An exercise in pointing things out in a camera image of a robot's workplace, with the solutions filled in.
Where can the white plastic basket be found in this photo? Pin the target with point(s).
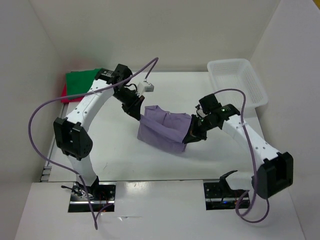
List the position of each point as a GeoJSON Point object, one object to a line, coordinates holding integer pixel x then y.
{"type": "Point", "coordinates": [238, 73]}

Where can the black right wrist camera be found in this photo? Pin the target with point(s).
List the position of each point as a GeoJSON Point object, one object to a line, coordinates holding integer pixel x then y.
{"type": "Point", "coordinates": [210, 105]}

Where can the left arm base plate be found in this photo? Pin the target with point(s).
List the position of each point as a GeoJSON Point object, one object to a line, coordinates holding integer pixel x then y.
{"type": "Point", "coordinates": [103, 200]}

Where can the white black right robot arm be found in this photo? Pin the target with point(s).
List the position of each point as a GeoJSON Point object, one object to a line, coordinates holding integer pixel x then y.
{"type": "Point", "coordinates": [272, 170]}

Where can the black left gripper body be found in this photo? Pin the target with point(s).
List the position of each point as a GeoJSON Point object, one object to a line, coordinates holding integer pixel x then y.
{"type": "Point", "coordinates": [129, 100]}

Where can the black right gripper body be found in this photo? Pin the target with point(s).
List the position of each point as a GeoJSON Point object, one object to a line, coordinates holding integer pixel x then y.
{"type": "Point", "coordinates": [199, 126]}

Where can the green t shirt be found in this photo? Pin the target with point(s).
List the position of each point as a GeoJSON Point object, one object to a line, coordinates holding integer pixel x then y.
{"type": "Point", "coordinates": [79, 82]}

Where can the lavender t shirt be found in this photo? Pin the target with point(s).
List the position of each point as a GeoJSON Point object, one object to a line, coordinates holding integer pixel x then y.
{"type": "Point", "coordinates": [164, 130]}

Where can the red t shirt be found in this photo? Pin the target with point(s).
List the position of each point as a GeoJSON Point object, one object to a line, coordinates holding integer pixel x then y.
{"type": "Point", "coordinates": [68, 100]}

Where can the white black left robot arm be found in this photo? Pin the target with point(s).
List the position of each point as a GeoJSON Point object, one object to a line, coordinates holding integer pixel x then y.
{"type": "Point", "coordinates": [71, 132]}

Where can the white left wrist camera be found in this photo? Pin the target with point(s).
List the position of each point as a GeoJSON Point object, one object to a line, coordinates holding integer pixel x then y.
{"type": "Point", "coordinates": [144, 87]}

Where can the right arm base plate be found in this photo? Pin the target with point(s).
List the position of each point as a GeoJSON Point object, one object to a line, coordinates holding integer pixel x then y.
{"type": "Point", "coordinates": [218, 198]}

